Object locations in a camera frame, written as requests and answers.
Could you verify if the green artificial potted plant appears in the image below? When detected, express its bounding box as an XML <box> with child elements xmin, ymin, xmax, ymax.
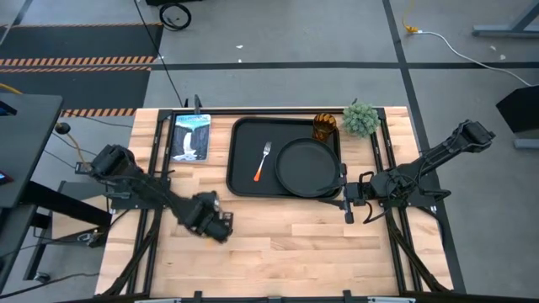
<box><xmin>341</xmin><ymin>100</ymin><xmax>382</xmax><ymax>139</ymax></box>

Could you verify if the waterfall picture book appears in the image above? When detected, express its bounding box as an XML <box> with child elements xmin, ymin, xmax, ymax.
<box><xmin>169</xmin><ymin>113</ymin><xmax>212</xmax><ymax>163</ymax></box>

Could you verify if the long black floor cable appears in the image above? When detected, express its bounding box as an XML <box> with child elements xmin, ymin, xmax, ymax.
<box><xmin>133</xmin><ymin>0</ymin><xmax>185</xmax><ymax>109</ymax></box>

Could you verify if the black angular stand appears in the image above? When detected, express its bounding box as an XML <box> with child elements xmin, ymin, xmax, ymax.
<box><xmin>495</xmin><ymin>84</ymin><xmax>539</xmax><ymax>134</ymax></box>

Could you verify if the yellow floor cable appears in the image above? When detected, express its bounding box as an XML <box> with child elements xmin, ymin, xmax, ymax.
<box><xmin>401</xmin><ymin>0</ymin><xmax>421</xmax><ymax>35</ymax></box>

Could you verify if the amber glass cup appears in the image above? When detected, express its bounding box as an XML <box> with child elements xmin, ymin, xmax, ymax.
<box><xmin>312</xmin><ymin>112</ymin><xmax>339</xmax><ymax>142</ymax></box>

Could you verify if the orange brown cable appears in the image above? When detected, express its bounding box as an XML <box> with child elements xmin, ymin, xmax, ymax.
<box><xmin>66</xmin><ymin>131</ymin><xmax>88</xmax><ymax>166</ymax></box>

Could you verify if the coiled black floor cable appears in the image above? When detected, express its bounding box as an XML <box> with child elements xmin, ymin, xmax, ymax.
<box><xmin>158</xmin><ymin>3</ymin><xmax>193</xmax><ymax>32</ymax></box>

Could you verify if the black round plate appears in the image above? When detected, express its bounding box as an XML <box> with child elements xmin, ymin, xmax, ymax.
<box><xmin>275</xmin><ymin>137</ymin><xmax>342</xmax><ymax>199</ymax></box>

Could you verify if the orange handled metal fork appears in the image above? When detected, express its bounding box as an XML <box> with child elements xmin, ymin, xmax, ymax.
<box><xmin>253</xmin><ymin>141</ymin><xmax>273</xmax><ymax>183</ymax></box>

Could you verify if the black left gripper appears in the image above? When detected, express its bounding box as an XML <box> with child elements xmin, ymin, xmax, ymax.
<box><xmin>184</xmin><ymin>191</ymin><xmax>235</xmax><ymax>246</ymax></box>

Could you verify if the black plastic tray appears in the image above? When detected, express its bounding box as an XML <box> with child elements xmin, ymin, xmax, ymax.
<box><xmin>226</xmin><ymin>116</ymin><xmax>344</xmax><ymax>201</ymax></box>

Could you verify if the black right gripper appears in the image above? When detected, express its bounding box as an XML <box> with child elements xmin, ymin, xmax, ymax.
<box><xmin>316</xmin><ymin>162</ymin><xmax>374</xmax><ymax>225</ymax></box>

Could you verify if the grey table leg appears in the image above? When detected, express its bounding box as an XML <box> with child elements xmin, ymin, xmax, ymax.
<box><xmin>471</xmin><ymin>0</ymin><xmax>539</xmax><ymax>40</ymax></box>

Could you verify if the black aluminium rig frame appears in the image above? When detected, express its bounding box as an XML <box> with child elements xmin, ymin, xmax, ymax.
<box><xmin>99</xmin><ymin>107</ymin><xmax>454</xmax><ymax>303</ymax></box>

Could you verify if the black desk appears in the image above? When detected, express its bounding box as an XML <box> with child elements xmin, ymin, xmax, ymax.
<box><xmin>0</xmin><ymin>93</ymin><xmax>65</xmax><ymax>292</ymax></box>

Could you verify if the black hazard striped floor mat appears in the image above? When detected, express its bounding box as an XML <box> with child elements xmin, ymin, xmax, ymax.
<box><xmin>0</xmin><ymin>22</ymin><xmax>164</xmax><ymax>119</ymax></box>

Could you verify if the white floor cable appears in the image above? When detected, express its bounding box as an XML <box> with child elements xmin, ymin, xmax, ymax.
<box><xmin>415</xmin><ymin>29</ymin><xmax>536</xmax><ymax>88</ymax></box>

